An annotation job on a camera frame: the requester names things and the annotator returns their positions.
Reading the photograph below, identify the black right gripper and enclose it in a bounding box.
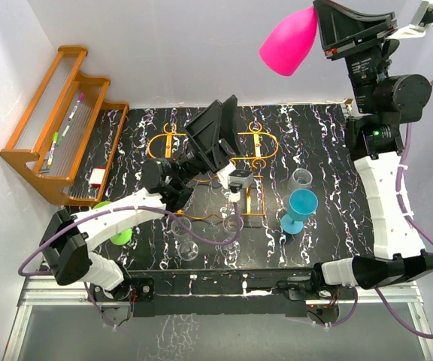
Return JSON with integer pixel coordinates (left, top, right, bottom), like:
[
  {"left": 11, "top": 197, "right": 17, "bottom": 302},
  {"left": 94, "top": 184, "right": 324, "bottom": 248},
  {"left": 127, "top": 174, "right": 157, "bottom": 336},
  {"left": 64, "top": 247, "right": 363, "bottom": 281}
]
[{"left": 314, "top": 0, "right": 397, "bottom": 116}]

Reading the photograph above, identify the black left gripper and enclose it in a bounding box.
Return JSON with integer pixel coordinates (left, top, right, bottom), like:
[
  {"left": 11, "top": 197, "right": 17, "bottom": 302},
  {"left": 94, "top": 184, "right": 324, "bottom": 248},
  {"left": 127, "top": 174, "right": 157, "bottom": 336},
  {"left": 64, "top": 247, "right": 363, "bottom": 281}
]
[{"left": 175, "top": 96, "right": 242, "bottom": 187}]

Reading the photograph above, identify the pink wine glass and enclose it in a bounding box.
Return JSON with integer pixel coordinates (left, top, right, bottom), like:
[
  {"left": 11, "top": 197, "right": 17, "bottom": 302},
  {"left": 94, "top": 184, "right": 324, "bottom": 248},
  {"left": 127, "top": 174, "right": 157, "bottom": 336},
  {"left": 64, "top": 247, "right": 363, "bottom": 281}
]
[{"left": 259, "top": 6, "right": 318, "bottom": 77}]

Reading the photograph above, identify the green wine glass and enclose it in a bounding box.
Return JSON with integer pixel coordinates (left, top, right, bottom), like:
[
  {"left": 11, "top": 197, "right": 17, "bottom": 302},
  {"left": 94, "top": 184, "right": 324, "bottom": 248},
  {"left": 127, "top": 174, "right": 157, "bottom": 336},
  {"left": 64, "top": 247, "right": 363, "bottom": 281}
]
[{"left": 92, "top": 201, "right": 133, "bottom": 247}]

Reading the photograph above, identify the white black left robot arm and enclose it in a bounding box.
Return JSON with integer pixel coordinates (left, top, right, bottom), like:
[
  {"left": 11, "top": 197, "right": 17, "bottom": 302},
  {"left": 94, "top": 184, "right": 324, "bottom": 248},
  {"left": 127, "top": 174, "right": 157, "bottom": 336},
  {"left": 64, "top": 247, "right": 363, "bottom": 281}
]
[{"left": 40, "top": 96, "right": 240, "bottom": 300}]

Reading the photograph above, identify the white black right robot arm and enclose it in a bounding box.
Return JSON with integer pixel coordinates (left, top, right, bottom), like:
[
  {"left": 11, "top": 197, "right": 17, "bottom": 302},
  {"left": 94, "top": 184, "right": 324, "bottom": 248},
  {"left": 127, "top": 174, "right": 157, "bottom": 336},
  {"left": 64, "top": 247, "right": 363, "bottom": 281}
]
[{"left": 310, "top": 1, "right": 433, "bottom": 299}]

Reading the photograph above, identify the blue wine glass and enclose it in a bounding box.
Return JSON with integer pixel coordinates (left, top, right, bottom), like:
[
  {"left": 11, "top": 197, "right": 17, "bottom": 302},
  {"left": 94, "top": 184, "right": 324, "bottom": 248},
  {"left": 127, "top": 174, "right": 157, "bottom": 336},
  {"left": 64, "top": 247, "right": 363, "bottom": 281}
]
[{"left": 280, "top": 189, "right": 319, "bottom": 235}]

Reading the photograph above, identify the clear wine glass left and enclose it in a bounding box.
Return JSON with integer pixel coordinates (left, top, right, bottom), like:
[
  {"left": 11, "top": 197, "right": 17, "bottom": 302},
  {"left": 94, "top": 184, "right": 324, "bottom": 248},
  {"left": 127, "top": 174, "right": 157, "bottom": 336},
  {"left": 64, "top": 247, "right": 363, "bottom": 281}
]
[{"left": 171, "top": 217, "right": 199, "bottom": 262}]

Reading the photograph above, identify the clear wine glass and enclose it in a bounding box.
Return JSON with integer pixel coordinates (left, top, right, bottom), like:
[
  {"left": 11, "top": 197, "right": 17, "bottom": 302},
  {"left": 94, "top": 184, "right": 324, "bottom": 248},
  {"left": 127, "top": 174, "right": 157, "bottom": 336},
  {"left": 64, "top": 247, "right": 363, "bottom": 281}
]
[
  {"left": 171, "top": 217, "right": 199, "bottom": 262},
  {"left": 220, "top": 214, "right": 243, "bottom": 267}
]

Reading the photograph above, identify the clear wine glass right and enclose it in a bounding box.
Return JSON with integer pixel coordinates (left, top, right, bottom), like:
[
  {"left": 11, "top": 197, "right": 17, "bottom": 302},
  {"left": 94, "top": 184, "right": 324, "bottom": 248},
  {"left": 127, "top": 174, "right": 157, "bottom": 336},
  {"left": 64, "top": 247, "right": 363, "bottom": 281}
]
[{"left": 220, "top": 214, "right": 243, "bottom": 267}]

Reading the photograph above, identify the orange wooden shelf rack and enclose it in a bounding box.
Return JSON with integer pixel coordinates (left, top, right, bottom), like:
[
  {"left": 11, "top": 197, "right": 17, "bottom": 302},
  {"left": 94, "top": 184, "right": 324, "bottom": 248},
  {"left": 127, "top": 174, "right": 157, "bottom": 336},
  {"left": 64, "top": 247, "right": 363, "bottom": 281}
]
[{"left": 0, "top": 45, "right": 129, "bottom": 207}]

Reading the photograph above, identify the red white eraser block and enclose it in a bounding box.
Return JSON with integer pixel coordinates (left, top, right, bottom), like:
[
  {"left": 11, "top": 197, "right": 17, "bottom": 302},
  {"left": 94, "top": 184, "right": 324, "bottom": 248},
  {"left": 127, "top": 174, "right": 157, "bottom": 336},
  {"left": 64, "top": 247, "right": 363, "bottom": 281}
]
[{"left": 89, "top": 168, "right": 105, "bottom": 187}]

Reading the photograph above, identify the pink capped marker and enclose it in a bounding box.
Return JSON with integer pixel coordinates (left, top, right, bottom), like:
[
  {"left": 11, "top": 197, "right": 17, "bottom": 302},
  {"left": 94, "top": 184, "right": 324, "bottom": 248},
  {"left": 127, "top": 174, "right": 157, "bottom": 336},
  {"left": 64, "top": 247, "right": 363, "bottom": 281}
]
[{"left": 68, "top": 93, "right": 85, "bottom": 122}]

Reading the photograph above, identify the green capped marker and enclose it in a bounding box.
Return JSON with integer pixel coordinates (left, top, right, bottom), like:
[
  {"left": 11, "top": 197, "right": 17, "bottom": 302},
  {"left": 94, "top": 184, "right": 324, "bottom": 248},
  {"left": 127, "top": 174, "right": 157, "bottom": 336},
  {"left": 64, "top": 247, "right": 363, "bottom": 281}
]
[{"left": 47, "top": 132, "right": 59, "bottom": 167}]

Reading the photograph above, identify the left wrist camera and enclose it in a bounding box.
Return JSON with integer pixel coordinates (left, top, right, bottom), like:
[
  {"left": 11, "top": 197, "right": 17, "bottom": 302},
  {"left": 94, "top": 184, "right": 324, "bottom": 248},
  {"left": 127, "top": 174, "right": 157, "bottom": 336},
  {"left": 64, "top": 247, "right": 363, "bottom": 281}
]
[{"left": 216, "top": 162, "right": 254, "bottom": 203}]

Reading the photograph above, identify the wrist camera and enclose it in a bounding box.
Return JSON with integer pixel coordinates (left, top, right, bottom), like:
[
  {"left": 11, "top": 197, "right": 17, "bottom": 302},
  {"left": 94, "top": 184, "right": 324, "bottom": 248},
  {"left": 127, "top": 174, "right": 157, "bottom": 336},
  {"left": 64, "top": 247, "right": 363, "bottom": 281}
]
[
  {"left": 216, "top": 162, "right": 254, "bottom": 203},
  {"left": 387, "top": 0, "right": 433, "bottom": 41}
]

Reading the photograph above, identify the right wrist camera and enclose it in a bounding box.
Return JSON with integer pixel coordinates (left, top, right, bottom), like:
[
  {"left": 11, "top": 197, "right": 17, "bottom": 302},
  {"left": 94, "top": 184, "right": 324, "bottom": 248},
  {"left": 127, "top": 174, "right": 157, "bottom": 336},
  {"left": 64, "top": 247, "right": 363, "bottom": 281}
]
[{"left": 387, "top": 0, "right": 433, "bottom": 41}]

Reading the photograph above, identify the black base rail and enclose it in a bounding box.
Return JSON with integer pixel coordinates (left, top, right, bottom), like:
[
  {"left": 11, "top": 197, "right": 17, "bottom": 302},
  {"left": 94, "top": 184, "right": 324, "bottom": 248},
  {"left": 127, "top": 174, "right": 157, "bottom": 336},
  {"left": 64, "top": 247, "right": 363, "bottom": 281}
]
[{"left": 88, "top": 267, "right": 356, "bottom": 319}]

